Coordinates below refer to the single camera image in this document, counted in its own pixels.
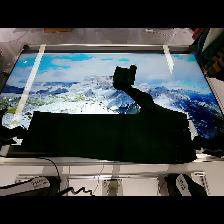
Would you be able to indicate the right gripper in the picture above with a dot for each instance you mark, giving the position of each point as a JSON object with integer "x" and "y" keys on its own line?
{"x": 124, "y": 78}

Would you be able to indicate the black jeans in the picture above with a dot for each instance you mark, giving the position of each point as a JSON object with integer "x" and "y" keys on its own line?
{"x": 100, "y": 140}

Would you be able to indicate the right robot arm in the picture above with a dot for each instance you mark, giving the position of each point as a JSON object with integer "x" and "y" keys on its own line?
{"x": 150, "y": 101}

